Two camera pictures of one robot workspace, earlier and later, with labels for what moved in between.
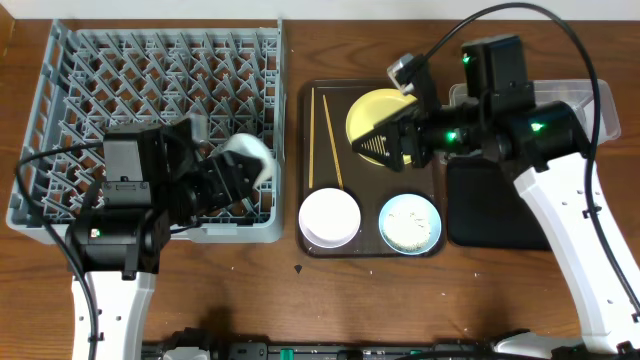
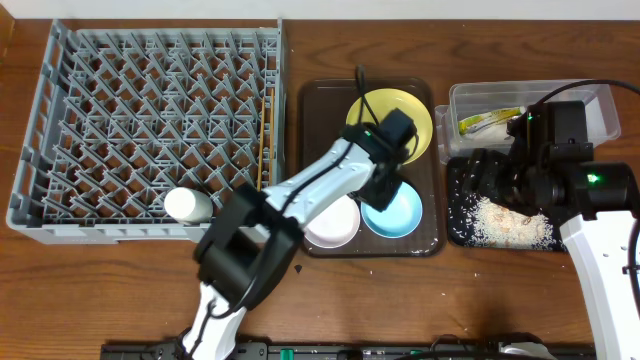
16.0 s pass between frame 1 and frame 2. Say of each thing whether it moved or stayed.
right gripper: moved
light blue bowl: moved
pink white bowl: stayed
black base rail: stayed
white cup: moved
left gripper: moved
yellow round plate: stayed
